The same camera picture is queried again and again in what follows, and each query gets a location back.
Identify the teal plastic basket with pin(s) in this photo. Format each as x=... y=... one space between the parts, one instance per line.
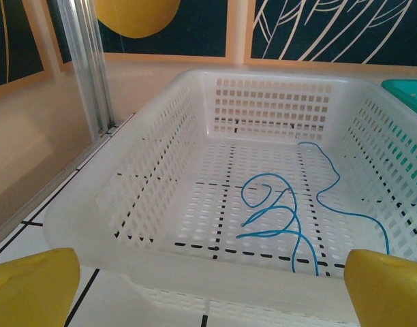
x=406 y=86

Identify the white plastic basket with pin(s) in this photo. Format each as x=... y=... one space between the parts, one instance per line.
x=195 y=269

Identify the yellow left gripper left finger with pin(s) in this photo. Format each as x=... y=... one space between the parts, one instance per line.
x=28 y=293

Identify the aluminium frame post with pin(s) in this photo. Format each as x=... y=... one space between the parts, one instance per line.
x=86 y=68

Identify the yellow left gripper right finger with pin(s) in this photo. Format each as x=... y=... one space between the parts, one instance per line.
x=389 y=293

